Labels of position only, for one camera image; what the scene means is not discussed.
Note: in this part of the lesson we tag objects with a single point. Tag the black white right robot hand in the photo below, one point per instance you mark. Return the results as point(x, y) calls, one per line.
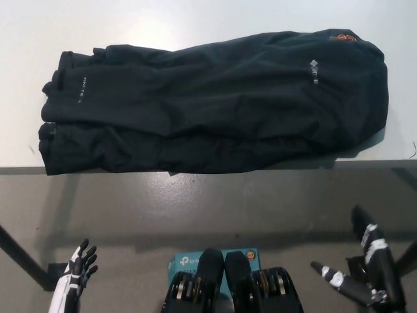
point(386, 274)

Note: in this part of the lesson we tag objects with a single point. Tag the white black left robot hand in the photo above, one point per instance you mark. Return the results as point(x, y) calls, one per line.
point(73, 277)

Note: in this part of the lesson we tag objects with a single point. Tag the black jacket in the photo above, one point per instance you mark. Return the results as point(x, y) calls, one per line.
point(211, 107)

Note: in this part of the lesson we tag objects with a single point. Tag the teal tp-link box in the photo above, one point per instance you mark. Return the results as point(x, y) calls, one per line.
point(184, 264)

